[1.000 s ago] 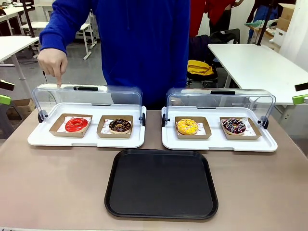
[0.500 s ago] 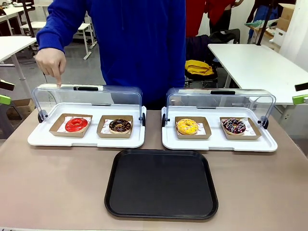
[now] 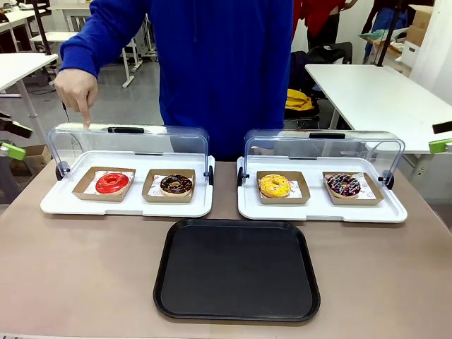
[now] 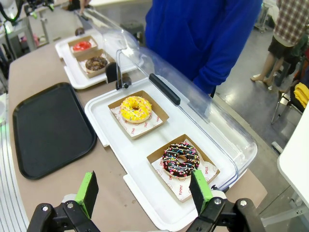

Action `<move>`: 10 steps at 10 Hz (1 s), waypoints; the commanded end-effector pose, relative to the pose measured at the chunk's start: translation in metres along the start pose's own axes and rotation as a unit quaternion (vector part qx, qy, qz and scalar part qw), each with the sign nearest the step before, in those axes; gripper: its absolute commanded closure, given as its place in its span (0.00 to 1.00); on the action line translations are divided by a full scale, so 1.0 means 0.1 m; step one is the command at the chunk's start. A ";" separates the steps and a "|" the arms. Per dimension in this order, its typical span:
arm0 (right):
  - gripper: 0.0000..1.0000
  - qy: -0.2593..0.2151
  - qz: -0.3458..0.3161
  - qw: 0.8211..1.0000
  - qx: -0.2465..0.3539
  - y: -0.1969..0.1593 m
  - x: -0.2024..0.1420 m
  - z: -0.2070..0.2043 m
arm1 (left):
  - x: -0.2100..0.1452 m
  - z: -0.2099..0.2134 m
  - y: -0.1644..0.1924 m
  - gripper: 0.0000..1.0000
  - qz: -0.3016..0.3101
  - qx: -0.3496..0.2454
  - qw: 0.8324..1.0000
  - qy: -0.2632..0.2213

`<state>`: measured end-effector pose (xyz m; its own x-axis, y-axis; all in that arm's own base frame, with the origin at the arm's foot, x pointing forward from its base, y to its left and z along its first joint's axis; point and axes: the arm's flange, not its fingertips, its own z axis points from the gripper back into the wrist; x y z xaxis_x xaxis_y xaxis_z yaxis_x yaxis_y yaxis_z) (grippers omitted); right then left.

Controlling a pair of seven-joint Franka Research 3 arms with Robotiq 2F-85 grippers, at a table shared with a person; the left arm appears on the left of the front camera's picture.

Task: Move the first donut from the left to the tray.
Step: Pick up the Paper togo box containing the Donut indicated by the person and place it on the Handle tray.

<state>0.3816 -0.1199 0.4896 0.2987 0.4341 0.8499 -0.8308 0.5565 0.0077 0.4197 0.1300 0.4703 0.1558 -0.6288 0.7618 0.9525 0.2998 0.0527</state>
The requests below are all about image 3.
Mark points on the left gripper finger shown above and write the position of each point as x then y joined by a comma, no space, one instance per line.
13,150
16,129

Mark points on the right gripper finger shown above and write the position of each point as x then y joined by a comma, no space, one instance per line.
441,146
443,127

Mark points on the person's blue-sleeved right forearm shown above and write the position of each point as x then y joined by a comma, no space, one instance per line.
88,42

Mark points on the brown cardboard donut tray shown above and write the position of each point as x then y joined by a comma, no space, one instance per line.
148,196
305,197
83,192
378,197

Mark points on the red glazed donut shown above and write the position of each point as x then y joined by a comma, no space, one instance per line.
106,186

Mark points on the dark donut with pink stripes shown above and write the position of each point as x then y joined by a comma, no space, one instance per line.
335,187

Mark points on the chocolate donut with sprinkles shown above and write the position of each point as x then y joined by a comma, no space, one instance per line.
183,185

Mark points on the yellow glazed donut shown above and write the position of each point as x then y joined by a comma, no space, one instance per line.
268,189

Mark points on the black plastic serving tray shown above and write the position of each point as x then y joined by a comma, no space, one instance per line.
236,268

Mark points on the person's right hand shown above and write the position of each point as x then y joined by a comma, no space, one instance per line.
76,90

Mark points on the small cardboard box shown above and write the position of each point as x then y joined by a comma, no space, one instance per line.
37,157

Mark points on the white table with grey leg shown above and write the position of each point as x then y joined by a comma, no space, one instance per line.
21,69

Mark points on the large white table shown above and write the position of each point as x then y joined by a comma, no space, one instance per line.
381,99

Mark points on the white storage box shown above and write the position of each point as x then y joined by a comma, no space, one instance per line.
411,53

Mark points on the white printed paper liner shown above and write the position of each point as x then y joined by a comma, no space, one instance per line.
297,189
131,175
155,187
367,190

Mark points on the black vertical pole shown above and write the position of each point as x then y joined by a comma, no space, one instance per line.
383,46

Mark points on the brown cardboard box stack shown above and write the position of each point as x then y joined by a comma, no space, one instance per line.
422,24

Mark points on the clear display case lid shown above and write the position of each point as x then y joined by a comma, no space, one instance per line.
335,148
141,141

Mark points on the person in blue and black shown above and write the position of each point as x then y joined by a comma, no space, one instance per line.
385,17

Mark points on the white display case base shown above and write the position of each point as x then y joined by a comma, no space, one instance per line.
127,208
318,212

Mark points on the white desk with white legs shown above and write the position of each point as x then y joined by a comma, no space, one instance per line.
74,10

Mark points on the black chair with backpack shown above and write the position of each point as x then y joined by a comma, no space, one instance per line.
328,53

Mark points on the yellow bag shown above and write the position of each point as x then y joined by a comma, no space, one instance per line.
298,100

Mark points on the person in red top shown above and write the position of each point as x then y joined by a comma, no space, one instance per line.
325,17

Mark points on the person's blue hoodie torso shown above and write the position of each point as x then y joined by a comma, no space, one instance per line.
222,70

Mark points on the black slanted post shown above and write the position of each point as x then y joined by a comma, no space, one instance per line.
43,28

